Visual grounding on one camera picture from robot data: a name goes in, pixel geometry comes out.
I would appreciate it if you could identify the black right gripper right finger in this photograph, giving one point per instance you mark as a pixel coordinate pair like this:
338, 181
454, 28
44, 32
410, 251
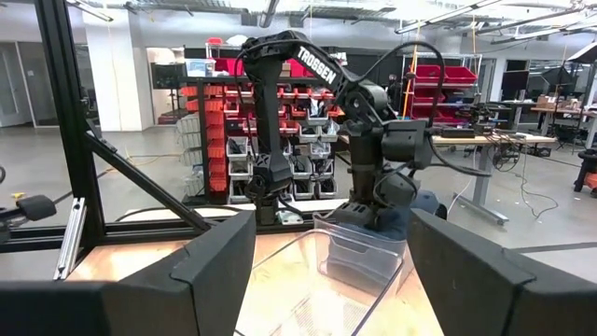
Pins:
476, 289

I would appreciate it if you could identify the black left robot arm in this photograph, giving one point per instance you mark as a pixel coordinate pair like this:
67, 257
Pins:
317, 70

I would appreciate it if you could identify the silver aluminium bracket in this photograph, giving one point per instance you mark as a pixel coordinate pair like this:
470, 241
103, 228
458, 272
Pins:
70, 238

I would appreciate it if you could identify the black aluminium table frame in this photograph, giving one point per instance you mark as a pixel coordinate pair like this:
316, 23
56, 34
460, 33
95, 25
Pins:
70, 116

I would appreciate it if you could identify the metal rack with red bins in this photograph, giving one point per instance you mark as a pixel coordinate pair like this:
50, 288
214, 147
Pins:
443, 77

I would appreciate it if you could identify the clear plastic bin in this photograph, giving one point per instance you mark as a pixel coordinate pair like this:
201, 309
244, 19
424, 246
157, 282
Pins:
364, 261
298, 289

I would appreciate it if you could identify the black rack with red bins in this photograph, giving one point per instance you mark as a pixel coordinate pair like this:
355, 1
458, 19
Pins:
217, 140

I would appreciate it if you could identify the wooden top desk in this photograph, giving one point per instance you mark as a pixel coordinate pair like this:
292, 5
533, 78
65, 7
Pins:
485, 140

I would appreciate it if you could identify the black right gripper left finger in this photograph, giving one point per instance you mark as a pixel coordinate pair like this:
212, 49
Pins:
140, 303

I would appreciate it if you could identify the blue fabric cap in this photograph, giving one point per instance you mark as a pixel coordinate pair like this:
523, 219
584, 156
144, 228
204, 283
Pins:
401, 226

